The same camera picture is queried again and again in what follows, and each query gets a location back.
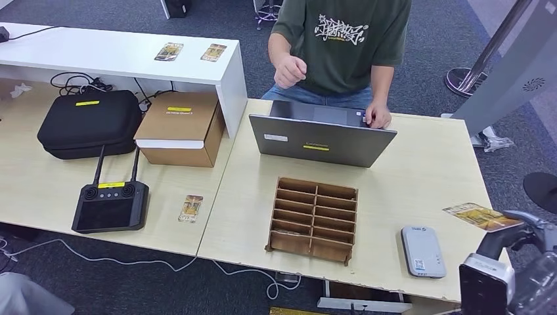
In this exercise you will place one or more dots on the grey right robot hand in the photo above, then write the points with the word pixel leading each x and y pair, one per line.
pixel 544 235

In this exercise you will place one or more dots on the person's right forearm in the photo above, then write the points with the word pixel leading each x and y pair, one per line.
pixel 278 50

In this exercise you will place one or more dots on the brown cardboard box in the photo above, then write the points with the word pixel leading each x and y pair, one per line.
pixel 176 125

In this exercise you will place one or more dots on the person's left hand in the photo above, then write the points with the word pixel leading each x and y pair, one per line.
pixel 378 117

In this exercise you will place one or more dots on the white desk frame bar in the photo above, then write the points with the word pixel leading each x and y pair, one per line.
pixel 363 305

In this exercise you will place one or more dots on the black power adapter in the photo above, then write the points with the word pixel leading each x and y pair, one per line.
pixel 4 34

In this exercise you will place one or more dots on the black round base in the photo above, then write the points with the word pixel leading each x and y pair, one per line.
pixel 544 191

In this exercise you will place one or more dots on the clear plastic wrist cover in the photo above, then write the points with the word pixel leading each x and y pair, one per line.
pixel 537 287

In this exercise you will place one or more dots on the chrome chair base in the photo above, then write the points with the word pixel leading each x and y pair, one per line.
pixel 266 13

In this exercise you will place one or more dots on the grey laptop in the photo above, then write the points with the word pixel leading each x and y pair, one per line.
pixel 322 143

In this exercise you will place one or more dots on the brown wooden card holder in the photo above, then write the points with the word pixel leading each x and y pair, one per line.
pixel 290 244

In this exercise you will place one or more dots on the black remote controller with antennas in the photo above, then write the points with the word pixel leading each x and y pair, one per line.
pixel 109 212

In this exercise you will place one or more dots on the black zip carrying case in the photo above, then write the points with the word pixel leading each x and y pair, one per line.
pixel 89 125

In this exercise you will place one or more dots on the black box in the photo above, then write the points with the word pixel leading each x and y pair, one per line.
pixel 177 8

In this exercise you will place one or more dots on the clear plastic bag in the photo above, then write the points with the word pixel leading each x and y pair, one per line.
pixel 494 141

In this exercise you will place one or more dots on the pale grey rounded object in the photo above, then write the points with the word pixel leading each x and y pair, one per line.
pixel 26 298

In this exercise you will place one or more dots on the clear plastic piece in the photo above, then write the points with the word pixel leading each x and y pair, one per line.
pixel 287 278

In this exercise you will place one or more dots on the person's right hand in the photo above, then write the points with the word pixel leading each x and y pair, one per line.
pixel 289 71

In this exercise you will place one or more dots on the white card reader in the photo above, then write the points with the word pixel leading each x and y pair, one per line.
pixel 423 252

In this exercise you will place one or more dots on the grey kiosk panel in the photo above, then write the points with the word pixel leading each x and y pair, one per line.
pixel 509 78

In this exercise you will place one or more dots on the crumpled white tissue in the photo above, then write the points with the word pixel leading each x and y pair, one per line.
pixel 21 90

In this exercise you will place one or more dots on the chrome stanchion post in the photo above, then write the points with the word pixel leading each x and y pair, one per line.
pixel 467 78

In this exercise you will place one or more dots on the person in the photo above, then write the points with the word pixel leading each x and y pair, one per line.
pixel 343 61

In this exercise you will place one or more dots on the autumn print hotel card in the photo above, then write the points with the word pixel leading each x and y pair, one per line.
pixel 289 233
pixel 190 208
pixel 474 215
pixel 213 52
pixel 169 51

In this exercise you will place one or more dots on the yellow strip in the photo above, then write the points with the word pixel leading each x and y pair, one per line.
pixel 291 311

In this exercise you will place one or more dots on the white desk shelf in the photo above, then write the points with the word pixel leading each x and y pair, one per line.
pixel 109 54

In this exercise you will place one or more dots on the person's left forearm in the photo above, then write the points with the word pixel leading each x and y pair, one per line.
pixel 381 84

